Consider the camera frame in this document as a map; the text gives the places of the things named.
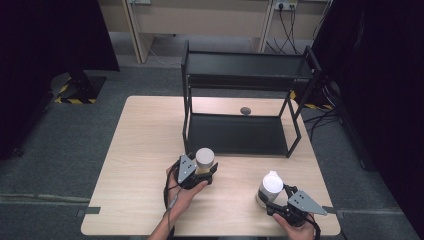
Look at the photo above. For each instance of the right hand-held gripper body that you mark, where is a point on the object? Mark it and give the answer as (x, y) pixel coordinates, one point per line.
(301, 203)

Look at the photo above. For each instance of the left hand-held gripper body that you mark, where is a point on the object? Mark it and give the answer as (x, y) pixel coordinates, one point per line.
(186, 168)

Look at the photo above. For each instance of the glass jar with yellow grains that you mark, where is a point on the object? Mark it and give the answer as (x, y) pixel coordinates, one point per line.
(204, 156)

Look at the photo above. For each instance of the white translucent cup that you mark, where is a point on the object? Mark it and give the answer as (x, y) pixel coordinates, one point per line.
(272, 183)

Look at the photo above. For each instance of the black metal two-tier shelf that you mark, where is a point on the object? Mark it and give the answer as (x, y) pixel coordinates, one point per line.
(240, 65)

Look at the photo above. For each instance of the person's right hand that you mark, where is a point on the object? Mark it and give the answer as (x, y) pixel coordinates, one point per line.
(296, 232)

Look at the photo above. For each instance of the person's left hand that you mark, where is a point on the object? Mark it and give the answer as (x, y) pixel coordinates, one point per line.
(181, 200)

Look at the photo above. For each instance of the black floor tape piece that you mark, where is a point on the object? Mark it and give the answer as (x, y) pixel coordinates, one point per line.
(90, 210)
(330, 210)

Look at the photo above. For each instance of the grey round table grommet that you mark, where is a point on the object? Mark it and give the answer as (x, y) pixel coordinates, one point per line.
(245, 110)

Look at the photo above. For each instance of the beige desk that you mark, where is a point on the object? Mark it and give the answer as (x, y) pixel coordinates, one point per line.
(200, 20)

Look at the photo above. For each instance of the black curtain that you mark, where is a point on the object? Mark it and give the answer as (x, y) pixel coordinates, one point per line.
(40, 40)
(383, 83)

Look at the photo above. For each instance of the white power socket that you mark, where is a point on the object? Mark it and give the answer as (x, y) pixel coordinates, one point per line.
(140, 1)
(285, 4)

